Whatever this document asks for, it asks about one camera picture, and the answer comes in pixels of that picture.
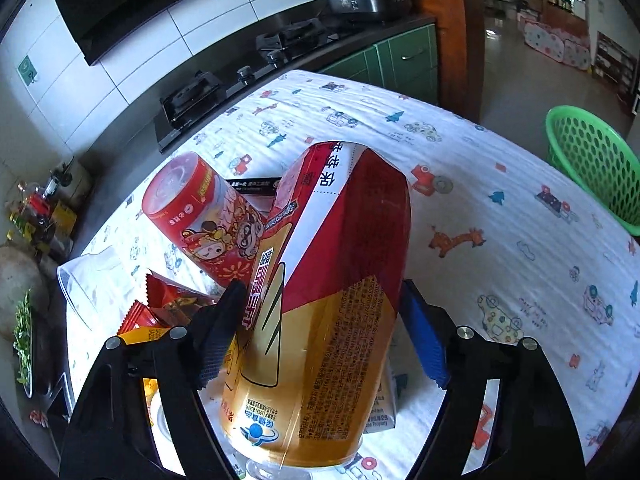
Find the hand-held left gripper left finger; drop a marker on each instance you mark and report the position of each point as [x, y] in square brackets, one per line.
[220, 332]

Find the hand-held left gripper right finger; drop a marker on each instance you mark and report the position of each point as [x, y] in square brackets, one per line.
[422, 332]

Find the red and gold drink can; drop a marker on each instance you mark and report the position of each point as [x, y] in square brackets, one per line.
[340, 260]

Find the clear plastic cup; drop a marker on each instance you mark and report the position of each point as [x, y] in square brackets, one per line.
[85, 280]

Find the green plastic basket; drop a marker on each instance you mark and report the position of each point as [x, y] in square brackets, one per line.
[590, 160]

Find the red snack wrapper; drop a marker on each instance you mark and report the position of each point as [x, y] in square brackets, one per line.
[160, 305]

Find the yellow snack wrapper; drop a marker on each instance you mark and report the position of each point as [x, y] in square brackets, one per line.
[145, 335]

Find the small beige drink carton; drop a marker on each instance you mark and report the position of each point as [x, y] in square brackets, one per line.
[382, 410]

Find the red cartoon snack canister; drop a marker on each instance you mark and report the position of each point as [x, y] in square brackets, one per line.
[200, 210]

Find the white cartoon print tablecloth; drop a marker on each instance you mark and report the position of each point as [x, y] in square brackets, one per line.
[500, 210]

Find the flat black box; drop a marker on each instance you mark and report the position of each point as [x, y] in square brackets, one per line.
[250, 186]

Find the plate of green vegetables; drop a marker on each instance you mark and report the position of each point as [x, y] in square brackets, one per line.
[22, 345]

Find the group of condiment bottles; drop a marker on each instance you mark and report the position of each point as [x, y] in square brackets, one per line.
[40, 210]

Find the black gas stove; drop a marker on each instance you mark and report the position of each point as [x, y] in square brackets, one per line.
[195, 95]

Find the green kitchen cabinet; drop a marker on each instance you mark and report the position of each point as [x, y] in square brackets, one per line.
[400, 60]

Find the pink and white play fence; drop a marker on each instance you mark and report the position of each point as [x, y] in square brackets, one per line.
[555, 42]

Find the dark wooden shoe rack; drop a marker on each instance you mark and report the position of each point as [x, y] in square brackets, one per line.
[615, 65]

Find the wooden door frame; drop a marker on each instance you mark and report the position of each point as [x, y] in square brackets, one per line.
[457, 35]

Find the green wall sticker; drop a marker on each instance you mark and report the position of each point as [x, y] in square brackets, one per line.
[27, 70]

